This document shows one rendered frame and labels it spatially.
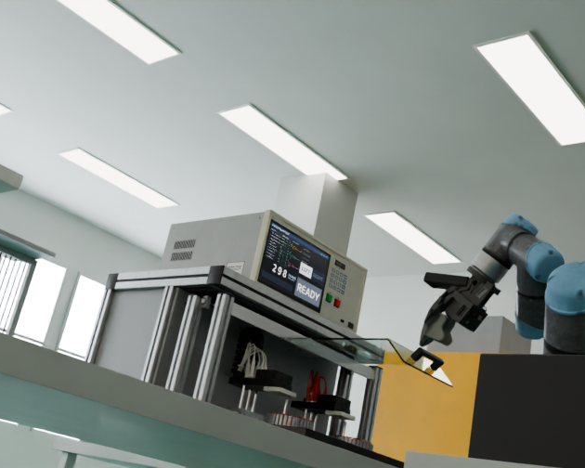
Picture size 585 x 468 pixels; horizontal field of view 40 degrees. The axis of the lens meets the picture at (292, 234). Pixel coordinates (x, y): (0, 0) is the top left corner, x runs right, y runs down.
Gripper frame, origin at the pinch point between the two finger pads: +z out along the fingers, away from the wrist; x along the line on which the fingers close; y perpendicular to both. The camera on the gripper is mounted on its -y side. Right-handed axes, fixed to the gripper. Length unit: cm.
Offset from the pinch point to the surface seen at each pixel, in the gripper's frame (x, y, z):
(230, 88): 161, -364, -18
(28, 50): 65, -454, 45
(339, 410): 11.5, -14.5, 29.4
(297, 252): -6.7, -42.9, 4.2
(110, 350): -32, -50, 51
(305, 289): -0.6, -38.1, 10.8
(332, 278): 9.4, -42.1, 5.3
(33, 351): -95, 18, 24
